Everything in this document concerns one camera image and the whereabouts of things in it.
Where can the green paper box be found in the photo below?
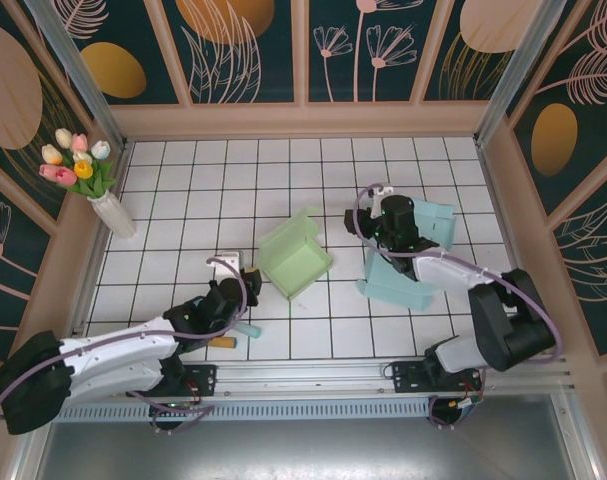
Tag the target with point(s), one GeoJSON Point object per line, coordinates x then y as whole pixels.
{"type": "Point", "coordinates": [298, 260]}

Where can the light blue paper box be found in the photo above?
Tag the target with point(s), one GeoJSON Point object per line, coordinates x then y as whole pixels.
{"type": "Point", "coordinates": [383, 286]}

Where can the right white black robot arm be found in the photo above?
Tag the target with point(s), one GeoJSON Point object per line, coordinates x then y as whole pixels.
{"type": "Point", "coordinates": [453, 272]}

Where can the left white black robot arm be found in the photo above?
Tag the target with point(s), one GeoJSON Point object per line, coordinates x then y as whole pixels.
{"type": "Point", "coordinates": [118, 346]}

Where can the light blue plastic trowel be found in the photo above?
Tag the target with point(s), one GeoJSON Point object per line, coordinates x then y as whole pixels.
{"type": "Point", "coordinates": [248, 331]}

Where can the white ribbed vase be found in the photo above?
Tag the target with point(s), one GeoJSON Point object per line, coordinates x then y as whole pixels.
{"type": "Point", "coordinates": [114, 217]}

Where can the grey metal sheet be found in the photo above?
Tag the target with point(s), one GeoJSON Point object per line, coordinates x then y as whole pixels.
{"type": "Point", "coordinates": [303, 450]}

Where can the pastel tulip bouquet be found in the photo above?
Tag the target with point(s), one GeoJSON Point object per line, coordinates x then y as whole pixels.
{"type": "Point", "coordinates": [83, 170]}

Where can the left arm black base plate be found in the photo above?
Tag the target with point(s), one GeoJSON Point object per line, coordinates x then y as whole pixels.
{"type": "Point", "coordinates": [205, 380]}

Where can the long aluminium mounting rail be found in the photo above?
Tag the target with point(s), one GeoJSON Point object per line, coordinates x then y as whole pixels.
{"type": "Point", "coordinates": [308, 375]}

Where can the aluminium side rail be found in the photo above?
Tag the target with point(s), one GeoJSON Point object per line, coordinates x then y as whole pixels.
{"type": "Point", "coordinates": [512, 250]}
{"type": "Point", "coordinates": [93, 260]}

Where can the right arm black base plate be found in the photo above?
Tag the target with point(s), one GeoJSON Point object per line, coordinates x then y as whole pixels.
{"type": "Point", "coordinates": [408, 377]}

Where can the aluminium frame post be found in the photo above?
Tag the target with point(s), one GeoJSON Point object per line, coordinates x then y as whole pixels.
{"type": "Point", "coordinates": [520, 70]}
{"type": "Point", "coordinates": [77, 70]}

